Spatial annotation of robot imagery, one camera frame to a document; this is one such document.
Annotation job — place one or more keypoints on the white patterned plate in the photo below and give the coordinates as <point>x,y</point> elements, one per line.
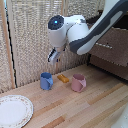
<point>13,111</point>

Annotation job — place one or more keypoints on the wooden screen post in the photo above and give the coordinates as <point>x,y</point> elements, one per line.
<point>60,8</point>
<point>7,43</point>

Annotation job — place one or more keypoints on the dark brown drawer cabinet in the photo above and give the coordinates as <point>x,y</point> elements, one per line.
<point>91,66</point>

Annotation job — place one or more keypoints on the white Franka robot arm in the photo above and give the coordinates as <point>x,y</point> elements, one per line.
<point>78,33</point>

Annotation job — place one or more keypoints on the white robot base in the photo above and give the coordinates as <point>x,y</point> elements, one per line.
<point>121,118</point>

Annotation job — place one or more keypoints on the blue mug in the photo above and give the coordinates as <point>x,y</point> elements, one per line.
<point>46,81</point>

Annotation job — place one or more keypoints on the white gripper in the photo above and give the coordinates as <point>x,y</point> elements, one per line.
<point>55,54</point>

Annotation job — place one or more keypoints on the pink mug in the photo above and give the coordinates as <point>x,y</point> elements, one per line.
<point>78,83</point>

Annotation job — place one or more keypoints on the yellow rectangular block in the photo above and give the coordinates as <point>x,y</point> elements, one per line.
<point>63,78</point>

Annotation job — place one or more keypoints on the brown drawer front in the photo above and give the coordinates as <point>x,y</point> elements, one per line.
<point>116,43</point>

